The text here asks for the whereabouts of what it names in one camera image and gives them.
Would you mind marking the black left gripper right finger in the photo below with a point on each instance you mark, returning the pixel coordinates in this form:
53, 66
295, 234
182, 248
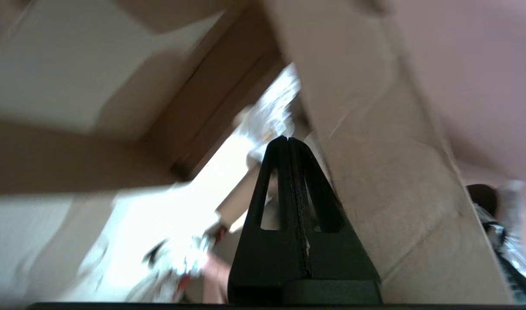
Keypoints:
336, 258

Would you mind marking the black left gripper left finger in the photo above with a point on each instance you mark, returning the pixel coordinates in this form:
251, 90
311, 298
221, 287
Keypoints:
254, 262

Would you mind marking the brown cardboard shoe box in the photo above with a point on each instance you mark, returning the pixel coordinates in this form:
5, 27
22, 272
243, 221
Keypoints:
375, 129

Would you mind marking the grey white chunky sneaker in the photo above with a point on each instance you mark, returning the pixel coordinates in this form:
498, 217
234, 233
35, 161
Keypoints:
181, 258

